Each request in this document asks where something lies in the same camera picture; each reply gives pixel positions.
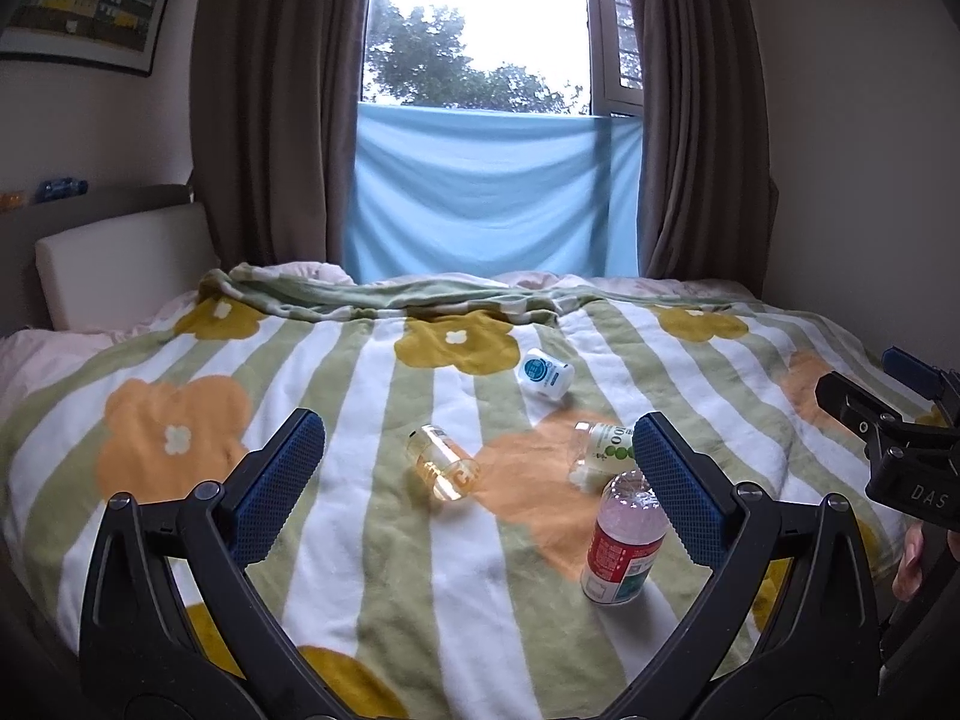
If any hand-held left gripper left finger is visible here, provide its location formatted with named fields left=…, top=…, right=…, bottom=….
left=78, top=409, right=353, bottom=720

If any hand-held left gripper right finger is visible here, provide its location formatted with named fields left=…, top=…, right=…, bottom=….
left=600, top=412, right=881, bottom=720

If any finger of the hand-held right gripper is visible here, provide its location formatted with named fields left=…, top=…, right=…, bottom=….
left=882, top=346, right=960, bottom=410
left=815, top=370, right=960, bottom=470

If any person's right hand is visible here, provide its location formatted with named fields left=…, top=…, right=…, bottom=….
left=892, top=522, right=931, bottom=603

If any clear bottle with red label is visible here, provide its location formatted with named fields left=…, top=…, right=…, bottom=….
left=580, top=469, right=669, bottom=607

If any clear bottle with green label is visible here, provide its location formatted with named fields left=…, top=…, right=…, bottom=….
left=567, top=420, right=640, bottom=494

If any white jar with blue label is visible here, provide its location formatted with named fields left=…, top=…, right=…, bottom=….
left=517, top=348, right=577, bottom=404

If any striped floral blanket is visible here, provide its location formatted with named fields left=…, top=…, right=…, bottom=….
left=0, top=264, right=955, bottom=720

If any white headboard cushion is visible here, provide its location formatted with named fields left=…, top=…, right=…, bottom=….
left=34, top=201, right=220, bottom=332

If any brown curtain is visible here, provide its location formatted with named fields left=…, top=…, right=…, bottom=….
left=186, top=0, right=377, bottom=287
left=616, top=0, right=775, bottom=302

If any grey headboard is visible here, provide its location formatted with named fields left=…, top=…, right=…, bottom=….
left=0, top=169, right=197, bottom=340

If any light blue cloth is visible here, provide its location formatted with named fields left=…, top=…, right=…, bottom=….
left=340, top=103, right=646, bottom=285

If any blue toy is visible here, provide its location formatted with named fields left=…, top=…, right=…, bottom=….
left=33, top=175, right=92, bottom=204

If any open window frame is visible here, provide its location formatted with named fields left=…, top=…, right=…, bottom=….
left=580, top=0, right=647, bottom=118

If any framed wall picture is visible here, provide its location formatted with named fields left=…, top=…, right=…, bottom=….
left=0, top=0, right=184, bottom=78

